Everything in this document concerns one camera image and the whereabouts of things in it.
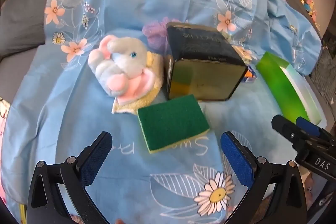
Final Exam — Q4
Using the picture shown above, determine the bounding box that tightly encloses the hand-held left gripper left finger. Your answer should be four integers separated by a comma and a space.
26, 131, 113, 224

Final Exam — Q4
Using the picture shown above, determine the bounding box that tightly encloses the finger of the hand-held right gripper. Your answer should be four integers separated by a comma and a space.
271, 114, 316, 145
296, 117, 336, 146

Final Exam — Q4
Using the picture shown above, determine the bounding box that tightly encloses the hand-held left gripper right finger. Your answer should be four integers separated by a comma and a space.
220, 131, 307, 224

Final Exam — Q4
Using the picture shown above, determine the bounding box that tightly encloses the green cardboard box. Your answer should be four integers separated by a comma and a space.
256, 51, 323, 126

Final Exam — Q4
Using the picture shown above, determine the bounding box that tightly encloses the green yellow scouring sponge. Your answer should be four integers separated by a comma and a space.
137, 94, 210, 154

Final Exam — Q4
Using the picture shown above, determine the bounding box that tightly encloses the cream yellow towel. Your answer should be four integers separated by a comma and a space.
112, 52, 164, 114

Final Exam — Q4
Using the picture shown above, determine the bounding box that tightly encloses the grey pink elephant plush toy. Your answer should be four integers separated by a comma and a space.
88, 35, 155, 105

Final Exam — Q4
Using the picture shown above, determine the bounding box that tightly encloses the small colourful toy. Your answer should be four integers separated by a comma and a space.
234, 45, 257, 84

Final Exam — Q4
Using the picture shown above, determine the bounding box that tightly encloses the printed cartoon blanket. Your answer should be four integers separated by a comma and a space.
0, 98, 11, 136

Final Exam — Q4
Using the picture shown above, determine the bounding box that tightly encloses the black gold tin box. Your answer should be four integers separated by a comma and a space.
163, 22, 247, 102

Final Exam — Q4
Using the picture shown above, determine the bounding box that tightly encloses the pile of colourful small toys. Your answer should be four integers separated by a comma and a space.
293, 0, 319, 23

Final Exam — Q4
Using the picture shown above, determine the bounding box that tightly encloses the purple mesh pouch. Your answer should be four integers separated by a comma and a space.
142, 18, 174, 50

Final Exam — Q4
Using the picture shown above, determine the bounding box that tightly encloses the grey sofa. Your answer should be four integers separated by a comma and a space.
0, 0, 326, 98

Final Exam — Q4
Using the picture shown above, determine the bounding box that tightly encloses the light blue floral bed sheet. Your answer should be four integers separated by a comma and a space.
0, 0, 328, 224

